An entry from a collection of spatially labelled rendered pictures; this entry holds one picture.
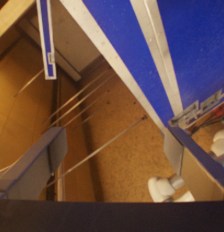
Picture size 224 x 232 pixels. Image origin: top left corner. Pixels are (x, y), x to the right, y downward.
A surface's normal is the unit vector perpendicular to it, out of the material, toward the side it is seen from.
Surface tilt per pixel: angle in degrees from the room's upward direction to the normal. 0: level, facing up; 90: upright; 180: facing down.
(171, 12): 90
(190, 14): 90
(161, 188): 95
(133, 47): 90
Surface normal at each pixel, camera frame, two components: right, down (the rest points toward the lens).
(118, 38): 0.43, 0.74
